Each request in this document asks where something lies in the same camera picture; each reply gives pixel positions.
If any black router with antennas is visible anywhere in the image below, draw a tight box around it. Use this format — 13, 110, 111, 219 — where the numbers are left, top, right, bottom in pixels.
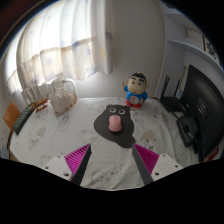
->
159, 75, 184, 113

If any white printed tablecloth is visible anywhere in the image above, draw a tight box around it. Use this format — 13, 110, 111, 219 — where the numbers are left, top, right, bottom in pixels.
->
8, 96, 204, 190

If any large white conch shell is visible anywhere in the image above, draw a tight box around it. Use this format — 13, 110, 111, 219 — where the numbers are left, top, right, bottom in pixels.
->
49, 78, 79, 117

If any black cat-shaped mouse pad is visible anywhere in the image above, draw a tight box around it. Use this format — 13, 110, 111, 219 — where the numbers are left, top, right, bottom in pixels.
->
93, 104, 137, 149

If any white star-print curtain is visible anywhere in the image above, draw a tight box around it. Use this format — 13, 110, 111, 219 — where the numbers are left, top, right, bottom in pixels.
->
6, 0, 114, 94

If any white wall shelf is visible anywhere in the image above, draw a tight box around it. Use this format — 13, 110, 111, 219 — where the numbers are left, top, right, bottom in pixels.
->
166, 26, 224, 68

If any black computer monitor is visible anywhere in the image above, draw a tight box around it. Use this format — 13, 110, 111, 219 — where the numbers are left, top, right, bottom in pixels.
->
179, 64, 224, 163

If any pink computer mouse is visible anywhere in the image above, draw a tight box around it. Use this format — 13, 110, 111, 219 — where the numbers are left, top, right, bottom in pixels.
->
108, 114, 123, 133

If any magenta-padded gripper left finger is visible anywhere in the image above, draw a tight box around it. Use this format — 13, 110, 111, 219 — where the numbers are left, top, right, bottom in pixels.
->
41, 143, 93, 186

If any small black box device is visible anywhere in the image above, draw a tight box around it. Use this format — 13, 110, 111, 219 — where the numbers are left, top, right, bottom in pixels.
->
176, 114, 201, 148

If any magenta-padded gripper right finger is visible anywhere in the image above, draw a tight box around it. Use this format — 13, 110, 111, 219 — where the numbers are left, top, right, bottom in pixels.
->
131, 143, 184, 185

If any wooden model sailing ship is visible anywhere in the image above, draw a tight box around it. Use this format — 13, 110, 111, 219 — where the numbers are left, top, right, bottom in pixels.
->
24, 83, 49, 113

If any cartoon boy figurine clock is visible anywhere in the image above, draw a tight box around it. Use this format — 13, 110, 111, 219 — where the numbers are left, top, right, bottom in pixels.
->
123, 72, 149, 109

